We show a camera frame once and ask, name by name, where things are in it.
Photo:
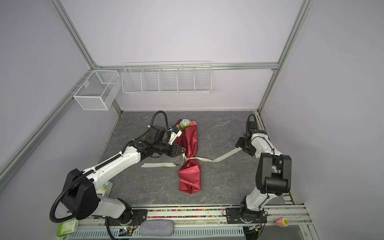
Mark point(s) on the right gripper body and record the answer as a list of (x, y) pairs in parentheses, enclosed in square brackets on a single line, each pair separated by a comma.
[(242, 143)]

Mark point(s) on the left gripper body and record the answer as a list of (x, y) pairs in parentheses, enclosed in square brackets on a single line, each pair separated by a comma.
[(165, 148)]

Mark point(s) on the red wrapping paper sheet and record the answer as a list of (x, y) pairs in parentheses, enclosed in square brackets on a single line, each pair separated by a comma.
[(190, 172)]

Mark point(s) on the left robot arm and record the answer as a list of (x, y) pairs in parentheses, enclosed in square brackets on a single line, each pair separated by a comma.
[(79, 199)]

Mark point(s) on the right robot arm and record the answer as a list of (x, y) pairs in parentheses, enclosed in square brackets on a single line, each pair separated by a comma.
[(273, 176)]

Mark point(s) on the white mesh box basket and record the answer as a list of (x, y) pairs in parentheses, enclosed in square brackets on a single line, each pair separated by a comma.
[(99, 90)]

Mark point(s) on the grey foam pad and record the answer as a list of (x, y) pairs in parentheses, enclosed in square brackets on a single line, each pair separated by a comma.
[(157, 228)]

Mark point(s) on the pink round object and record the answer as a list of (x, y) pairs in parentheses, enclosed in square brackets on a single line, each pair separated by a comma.
[(282, 222)]

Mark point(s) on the green white packet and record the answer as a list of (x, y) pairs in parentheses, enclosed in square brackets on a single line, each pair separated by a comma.
[(68, 228)]

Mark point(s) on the white wire shelf basket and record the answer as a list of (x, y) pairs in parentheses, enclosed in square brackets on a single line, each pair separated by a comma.
[(167, 77)]

